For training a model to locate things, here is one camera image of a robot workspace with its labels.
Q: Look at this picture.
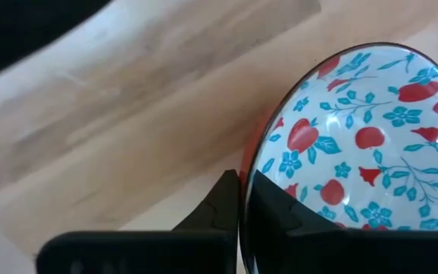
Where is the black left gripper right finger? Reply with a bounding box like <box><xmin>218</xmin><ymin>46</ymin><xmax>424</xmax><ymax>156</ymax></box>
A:
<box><xmin>246</xmin><ymin>169</ymin><xmax>342</xmax><ymax>237</ymax></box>

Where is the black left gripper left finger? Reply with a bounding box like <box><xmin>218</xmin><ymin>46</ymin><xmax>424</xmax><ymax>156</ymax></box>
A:
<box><xmin>171</xmin><ymin>169</ymin><xmax>241</xmax><ymax>233</ymax></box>

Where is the floral mini bowl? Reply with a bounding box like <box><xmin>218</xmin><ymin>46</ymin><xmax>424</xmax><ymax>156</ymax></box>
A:
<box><xmin>240</xmin><ymin>41</ymin><xmax>438</xmax><ymax>274</ymax></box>

